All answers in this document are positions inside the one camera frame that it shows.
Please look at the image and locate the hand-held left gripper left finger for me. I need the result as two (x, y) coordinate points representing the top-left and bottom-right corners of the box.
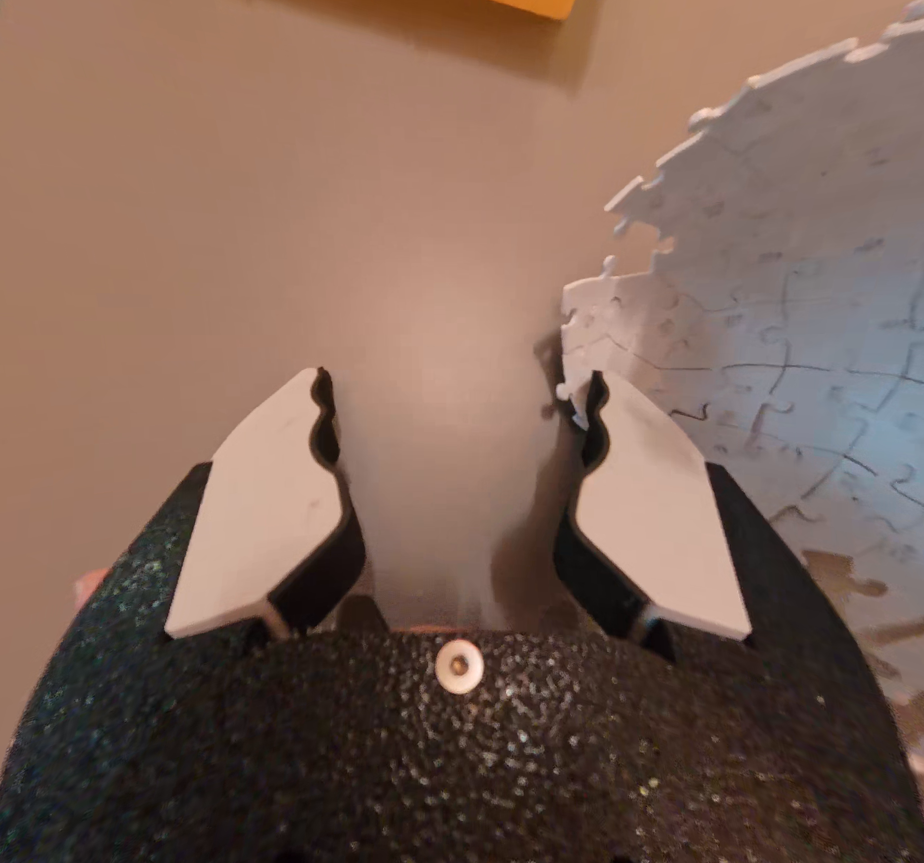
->
(165, 367), (367, 642)

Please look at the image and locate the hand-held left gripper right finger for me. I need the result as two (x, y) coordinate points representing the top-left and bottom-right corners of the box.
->
(552, 371), (753, 644)

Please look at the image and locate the colourful cartoon puzzle ball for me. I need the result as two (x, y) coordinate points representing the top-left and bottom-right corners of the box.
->
(556, 0), (924, 720)

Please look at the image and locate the person's left hand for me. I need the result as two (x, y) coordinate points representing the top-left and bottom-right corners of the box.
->
(72, 566), (113, 607)

